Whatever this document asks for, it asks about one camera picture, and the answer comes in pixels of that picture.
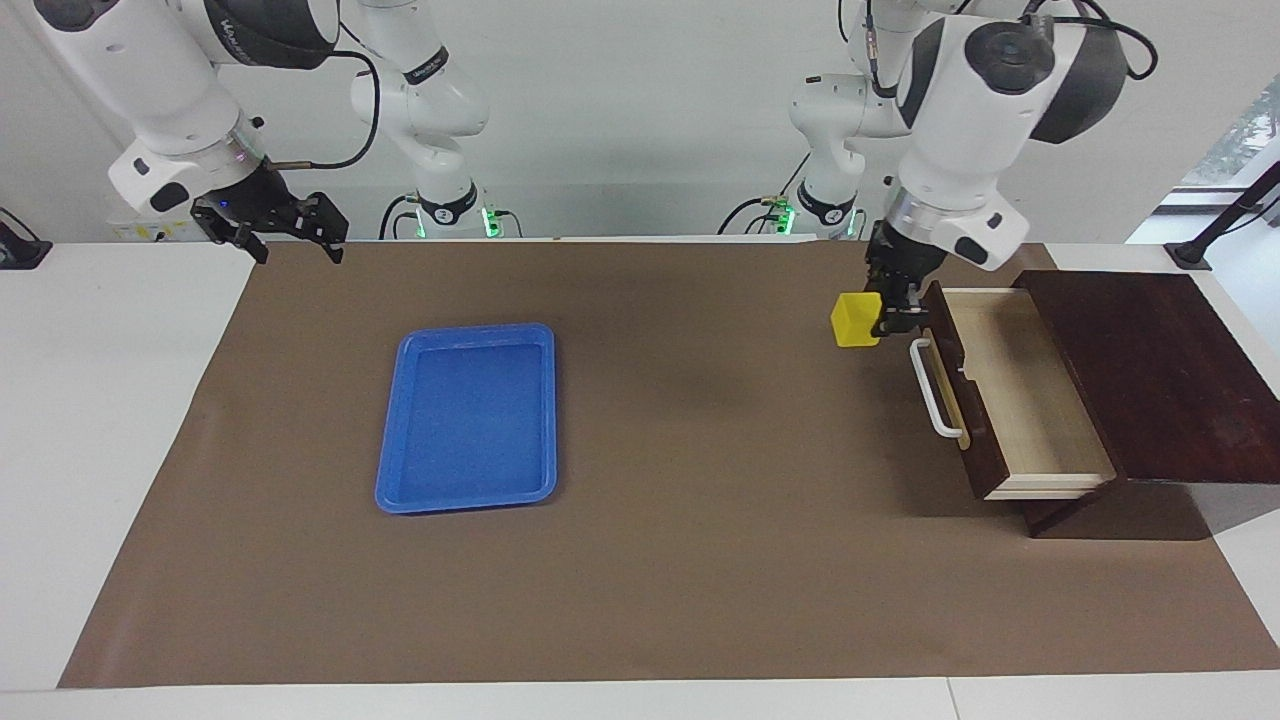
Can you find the white wall box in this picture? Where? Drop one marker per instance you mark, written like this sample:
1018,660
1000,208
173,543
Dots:
135,232

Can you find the brown table mat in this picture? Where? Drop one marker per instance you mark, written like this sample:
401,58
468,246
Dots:
700,560

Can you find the yellow cube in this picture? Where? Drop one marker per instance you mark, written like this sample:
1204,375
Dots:
852,322

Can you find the window with greenery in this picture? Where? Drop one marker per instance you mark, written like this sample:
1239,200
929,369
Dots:
1240,140

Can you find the black table edge mount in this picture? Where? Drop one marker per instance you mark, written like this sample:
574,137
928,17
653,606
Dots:
20,255

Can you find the black clamp stand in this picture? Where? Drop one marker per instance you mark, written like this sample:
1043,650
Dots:
1190,255

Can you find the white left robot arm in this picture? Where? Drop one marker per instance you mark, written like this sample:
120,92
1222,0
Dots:
970,110

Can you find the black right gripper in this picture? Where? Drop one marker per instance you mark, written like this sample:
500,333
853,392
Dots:
260,210

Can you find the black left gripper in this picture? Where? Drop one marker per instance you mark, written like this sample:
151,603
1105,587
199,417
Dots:
900,260

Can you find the dark wooden cabinet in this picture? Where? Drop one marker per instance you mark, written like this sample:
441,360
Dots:
1150,380

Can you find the dark wooden drawer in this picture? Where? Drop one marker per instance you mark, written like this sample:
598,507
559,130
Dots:
1020,400

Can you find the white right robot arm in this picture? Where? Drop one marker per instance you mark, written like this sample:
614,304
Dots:
150,80

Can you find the blue plastic tray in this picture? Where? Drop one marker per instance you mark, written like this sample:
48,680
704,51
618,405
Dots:
465,420

